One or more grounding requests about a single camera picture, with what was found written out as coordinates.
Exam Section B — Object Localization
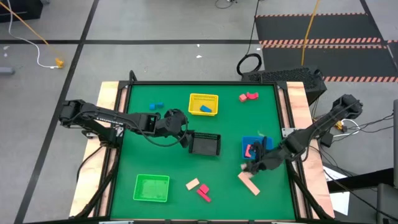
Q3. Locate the black plastic basket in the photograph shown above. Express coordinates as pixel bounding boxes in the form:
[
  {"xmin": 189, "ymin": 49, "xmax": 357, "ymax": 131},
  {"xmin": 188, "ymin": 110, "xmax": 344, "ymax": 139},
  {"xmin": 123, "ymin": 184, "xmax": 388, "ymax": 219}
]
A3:
[{"xmin": 188, "ymin": 131, "xmax": 222, "ymax": 157}]

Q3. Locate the thin black cable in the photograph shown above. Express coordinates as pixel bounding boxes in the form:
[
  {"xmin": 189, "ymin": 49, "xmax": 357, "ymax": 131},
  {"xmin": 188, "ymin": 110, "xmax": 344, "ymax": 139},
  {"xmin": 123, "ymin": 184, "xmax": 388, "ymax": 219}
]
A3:
[{"xmin": 214, "ymin": 0, "xmax": 239, "ymax": 9}]

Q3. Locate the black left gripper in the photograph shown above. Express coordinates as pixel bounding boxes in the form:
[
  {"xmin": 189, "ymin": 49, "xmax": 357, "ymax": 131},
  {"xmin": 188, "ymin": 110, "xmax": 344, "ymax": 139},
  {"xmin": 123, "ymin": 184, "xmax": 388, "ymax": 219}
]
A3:
[{"xmin": 161, "ymin": 108, "xmax": 196, "ymax": 149}]

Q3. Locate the black hazard-striped floor mat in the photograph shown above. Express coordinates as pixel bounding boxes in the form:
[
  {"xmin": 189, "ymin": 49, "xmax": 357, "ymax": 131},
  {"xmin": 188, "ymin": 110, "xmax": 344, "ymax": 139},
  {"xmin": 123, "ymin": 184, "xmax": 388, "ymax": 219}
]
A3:
[{"xmin": 254, "ymin": 12, "xmax": 398, "ymax": 84}]

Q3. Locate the long red block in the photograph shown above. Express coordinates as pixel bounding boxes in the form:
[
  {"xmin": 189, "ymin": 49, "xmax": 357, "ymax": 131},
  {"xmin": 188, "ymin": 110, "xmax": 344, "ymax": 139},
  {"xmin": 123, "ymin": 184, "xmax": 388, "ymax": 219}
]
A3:
[{"xmin": 196, "ymin": 189, "xmax": 212, "ymax": 203}]

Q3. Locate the orange cable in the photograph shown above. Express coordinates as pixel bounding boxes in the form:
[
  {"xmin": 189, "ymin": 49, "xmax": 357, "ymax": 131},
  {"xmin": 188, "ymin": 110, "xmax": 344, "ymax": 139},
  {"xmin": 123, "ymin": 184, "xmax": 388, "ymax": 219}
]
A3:
[{"xmin": 0, "ymin": 1, "xmax": 60, "ymax": 63}]

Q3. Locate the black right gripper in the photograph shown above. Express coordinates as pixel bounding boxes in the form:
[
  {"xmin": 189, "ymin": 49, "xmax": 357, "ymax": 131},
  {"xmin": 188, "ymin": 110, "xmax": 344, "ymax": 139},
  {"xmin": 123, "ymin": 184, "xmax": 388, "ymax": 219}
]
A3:
[{"xmin": 243, "ymin": 136, "xmax": 285, "ymax": 175}]

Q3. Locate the black perforated computer case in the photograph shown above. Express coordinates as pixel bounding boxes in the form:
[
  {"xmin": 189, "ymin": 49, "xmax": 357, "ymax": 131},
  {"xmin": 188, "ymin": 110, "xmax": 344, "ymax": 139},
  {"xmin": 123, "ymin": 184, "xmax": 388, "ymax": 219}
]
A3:
[{"xmin": 241, "ymin": 67, "xmax": 328, "ymax": 106}]

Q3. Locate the blue plastic basket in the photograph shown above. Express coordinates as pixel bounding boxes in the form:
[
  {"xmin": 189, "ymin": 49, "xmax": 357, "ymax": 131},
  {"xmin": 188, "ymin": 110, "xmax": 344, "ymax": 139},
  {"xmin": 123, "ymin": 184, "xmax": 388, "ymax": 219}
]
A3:
[{"xmin": 241, "ymin": 135, "xmax": 275, "ymax": 161}]

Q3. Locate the rectangular natural wooden block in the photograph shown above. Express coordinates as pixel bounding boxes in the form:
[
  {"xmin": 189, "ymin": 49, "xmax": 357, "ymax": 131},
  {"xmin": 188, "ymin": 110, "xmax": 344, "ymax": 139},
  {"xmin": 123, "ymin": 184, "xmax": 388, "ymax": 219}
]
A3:
[{"xmin": 185, "ymin": 177, "xmax": 201, "ymax": 191}]

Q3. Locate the grey box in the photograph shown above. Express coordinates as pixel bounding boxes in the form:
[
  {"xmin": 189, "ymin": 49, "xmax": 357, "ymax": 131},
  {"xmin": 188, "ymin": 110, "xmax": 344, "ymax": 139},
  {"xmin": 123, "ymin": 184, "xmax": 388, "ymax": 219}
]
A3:
[{"xmin": 376, "ymin": 183, "xmax": 398, "ymax": 224}]

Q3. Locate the long natural wooden block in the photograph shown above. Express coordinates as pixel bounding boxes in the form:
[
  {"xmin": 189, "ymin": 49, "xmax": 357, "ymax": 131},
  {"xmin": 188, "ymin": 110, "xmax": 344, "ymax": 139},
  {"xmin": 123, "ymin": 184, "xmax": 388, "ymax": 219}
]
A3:
[{"xmin": 237, "ymin": 172, "xmax": 261, "ymax": 197}]

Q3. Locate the black power adapter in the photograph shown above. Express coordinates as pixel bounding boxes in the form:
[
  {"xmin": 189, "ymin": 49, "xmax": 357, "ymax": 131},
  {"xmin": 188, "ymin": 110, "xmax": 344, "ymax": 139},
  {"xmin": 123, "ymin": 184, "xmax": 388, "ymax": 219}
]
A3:
[{"xmin": 320, "ymin": 132, "xmax": 335, "ymax": 149}]

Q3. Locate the black coiled cable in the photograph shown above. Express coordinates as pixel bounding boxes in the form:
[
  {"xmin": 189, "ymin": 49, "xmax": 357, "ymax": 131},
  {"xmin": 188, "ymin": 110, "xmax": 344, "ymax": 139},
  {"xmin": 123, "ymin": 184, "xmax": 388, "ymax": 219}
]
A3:
[{"xmin": 236, "ymin": 0, "xmax": 264, "ymax": 77}]

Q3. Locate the black box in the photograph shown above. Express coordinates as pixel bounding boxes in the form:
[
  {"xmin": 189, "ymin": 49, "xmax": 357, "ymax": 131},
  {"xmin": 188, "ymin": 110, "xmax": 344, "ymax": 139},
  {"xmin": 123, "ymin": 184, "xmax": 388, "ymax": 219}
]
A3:
[{"xmin": 0, "ymin": 0, "xmax": 44, "ymax": 23}]

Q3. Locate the green plastic basket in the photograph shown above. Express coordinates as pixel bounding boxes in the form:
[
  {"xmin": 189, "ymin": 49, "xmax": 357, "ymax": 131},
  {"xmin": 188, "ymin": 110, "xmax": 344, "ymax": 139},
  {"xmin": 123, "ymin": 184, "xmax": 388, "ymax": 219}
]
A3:
[{"xmin": 132, "ymin": 174, "xmax": 170, "ymax": 203}]

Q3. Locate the yellow cable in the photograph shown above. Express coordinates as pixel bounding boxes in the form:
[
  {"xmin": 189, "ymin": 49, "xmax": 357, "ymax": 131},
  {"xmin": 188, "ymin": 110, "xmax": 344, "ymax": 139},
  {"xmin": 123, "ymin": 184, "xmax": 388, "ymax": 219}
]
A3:
[{"xmin": 300, "ymin": 0, "xmax": 321, "ymax": 67}]

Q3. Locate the black beam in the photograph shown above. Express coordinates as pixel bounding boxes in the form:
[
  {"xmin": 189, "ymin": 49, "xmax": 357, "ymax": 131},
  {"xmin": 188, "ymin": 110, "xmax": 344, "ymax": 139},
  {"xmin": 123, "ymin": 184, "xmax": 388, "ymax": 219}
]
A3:
[{"xmin": 326, "ymin": 167, "xmax": 394, "ymax": 194}]

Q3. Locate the white paper sheet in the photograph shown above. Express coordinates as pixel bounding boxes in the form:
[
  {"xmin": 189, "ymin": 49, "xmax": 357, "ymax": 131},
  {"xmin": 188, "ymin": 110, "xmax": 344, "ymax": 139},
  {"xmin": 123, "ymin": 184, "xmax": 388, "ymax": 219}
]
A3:
[{"xmin": 322, "ymin": 164, "xmax": 351, "ymax": 216}]

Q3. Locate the yellow plastic basket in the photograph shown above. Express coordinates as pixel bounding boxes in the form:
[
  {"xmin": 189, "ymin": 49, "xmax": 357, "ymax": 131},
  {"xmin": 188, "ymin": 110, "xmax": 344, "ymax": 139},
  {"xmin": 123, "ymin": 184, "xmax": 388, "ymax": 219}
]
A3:
[{"xmin": 188, "ymin": 93, "xmax": 220, "ymax": 117}]

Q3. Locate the white looped cable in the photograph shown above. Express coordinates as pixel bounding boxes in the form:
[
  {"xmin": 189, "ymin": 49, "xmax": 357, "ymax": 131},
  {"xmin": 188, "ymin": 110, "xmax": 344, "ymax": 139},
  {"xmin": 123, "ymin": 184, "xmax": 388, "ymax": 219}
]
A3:
[{"xmin": 340, "ymin": 118, "xmax": 361, "ymax": 138}]

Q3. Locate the black frame strut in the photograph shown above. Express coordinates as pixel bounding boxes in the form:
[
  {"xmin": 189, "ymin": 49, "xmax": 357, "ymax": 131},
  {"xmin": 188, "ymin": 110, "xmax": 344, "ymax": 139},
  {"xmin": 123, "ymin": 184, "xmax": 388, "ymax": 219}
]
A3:
[
  {"xmin": 74, "ymin": 146, "xmax": 122, "ymax": 218},
  {"xmin": 285, "ymin": 158, "xmax": 335, "ymax": 220}
]

